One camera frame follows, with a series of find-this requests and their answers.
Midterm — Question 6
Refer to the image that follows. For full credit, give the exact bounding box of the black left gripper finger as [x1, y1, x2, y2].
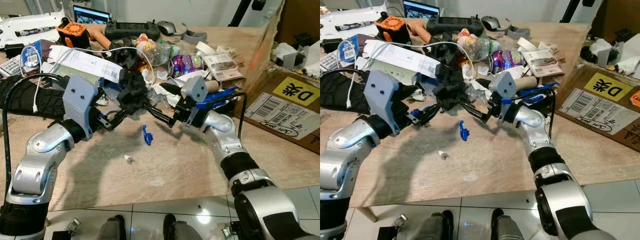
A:
[117, 75, 150, 104]
[109, 104, 149, 129]
[422, 102, 453, 124]
[432, 67, 472, 102]

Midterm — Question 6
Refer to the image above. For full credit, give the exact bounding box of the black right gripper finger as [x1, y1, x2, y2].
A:
[459, 101, 494, 122]
[474, 77, 497, 92]
[159, 82, 185, 98]
[146, 103, 177, 126]

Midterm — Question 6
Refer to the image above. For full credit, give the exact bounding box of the crumpled black plastic trash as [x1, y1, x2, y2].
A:
[429, 42, 464, 70]
[107, 47, 144, 76]

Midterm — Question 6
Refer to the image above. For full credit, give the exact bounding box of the purple foil wrapper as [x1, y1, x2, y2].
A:
[490, 50, 525, 74]
[170, 54, 205, 77]

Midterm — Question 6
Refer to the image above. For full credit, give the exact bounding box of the clear plastic bottle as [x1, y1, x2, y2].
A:
[457, 34, 502, 62]
[135, 39, 181, 67]

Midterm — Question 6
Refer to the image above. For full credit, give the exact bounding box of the brown cardboard tube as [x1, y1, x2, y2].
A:
[515, 73, 541, 90]
[204, 78, 224, 94]

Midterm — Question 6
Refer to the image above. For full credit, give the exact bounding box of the white labelled carton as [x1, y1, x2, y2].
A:
[361, 40, 442, 85]
[41, 45, 124, 90]

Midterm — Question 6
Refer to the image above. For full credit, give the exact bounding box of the printed retail card pack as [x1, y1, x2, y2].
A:
[523, 49, 566, 78]
[204, 52, 245, 82]

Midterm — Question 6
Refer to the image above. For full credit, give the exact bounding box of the grey computer mouse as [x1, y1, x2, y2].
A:
[481, 15, 502, 31]
[156, 20, 178, 36]

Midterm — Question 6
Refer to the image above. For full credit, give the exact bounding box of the black remote controller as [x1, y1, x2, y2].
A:
[104, 21, 162, 42]
[432, 15, 485, 37]

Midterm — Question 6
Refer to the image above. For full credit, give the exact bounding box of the black rubber tyre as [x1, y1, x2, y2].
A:
[320, 70, 372, 114]
[0, 74, 67, 119]

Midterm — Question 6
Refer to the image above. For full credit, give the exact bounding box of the open laptop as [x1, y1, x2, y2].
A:
[402, 0, 441, 21]
[72, 5, 111, 26]

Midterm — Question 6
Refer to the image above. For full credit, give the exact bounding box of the orange and black device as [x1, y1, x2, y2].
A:
[375, 15, 409, 44]
[56, 19, 90, 49]

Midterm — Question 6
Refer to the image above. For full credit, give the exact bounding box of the brown cardboard box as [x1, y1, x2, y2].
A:
[554, 0, 640, 153]
[242, 0, 321, 155]

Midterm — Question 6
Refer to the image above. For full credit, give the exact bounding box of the white plastic device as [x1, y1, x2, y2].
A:
[0, 9, 68, 50]
[320, 5, 390, 42]

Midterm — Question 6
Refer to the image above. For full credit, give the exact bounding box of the robot left leg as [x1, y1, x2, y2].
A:
[95, 214, 129, 240]
[417, 210, 456, 240]

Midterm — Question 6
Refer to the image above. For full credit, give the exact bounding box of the robot leg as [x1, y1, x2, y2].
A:
[162, 213, 202, 240]
[417, 210, 456, 240]
[490, 207, 527, 240]
[95, 214, 129, 240]

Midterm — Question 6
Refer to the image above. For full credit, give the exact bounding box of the robot right leg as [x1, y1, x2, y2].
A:
[162, 213, 202, 240]
[490, 207, 527, 240]

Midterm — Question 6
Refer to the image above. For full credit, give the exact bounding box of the crumpled white paper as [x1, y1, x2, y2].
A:
[272, 42, 321, 77]
[589, 37, 640, 76]

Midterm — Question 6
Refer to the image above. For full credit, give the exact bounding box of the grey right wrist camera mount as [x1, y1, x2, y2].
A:
[488, 70, 519, 124]
[180, 75, 209, 126]

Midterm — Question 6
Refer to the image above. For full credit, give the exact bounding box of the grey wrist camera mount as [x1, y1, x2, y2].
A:
[488, 70, 519, 124]
[363, 70, 401, 134]
[62, 75, 106, 141]
[180, 75, 209, 126]

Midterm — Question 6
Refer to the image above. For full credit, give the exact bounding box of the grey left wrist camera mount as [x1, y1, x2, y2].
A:
[62, 75, 106, 141]
[363, 70, 401, 134]

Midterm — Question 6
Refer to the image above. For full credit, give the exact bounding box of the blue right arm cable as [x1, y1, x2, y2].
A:
[196, 86, 240, 110]
[501, 82, 558, 105]

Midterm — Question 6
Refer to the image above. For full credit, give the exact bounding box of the white cable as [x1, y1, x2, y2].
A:
[32, 46, 157, 114]
[346, 41, 476, 110]

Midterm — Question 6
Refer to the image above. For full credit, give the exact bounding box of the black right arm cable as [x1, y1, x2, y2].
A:
[531, 88, 558, 140]
[218, 91, 248, 142]

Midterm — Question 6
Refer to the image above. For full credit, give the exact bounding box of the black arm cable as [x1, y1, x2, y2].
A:
[218, 91, 248, 142]
[320, 67, 370, 82]
[531, 88, 558, 140]
[0, 72, 68, 202]

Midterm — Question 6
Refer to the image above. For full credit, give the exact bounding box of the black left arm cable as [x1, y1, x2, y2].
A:
[320, 67, 370, 82]
[0, 72, 68, 202]

